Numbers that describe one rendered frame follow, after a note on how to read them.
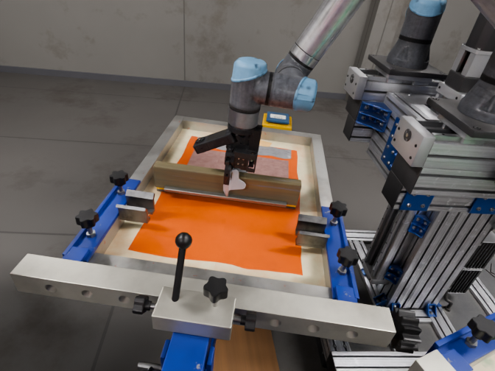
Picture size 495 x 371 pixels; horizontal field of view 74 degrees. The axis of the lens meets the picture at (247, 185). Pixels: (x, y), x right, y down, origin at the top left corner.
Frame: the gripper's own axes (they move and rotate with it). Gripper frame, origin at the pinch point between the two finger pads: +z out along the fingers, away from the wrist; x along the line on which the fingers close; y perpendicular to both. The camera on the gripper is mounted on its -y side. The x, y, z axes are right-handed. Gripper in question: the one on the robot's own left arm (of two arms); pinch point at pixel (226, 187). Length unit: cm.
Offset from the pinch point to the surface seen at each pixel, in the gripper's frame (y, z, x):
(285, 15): 13, 5, 378
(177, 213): -11.6, 5.2, -8.4
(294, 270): 20.1, 3.9, -22.3
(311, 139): 27, 1, 42
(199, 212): -5.9, 5.0, -6.7
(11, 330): -92, 103, 0
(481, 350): 53, -2, -39
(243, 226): 6.7, 4.5, -9.8
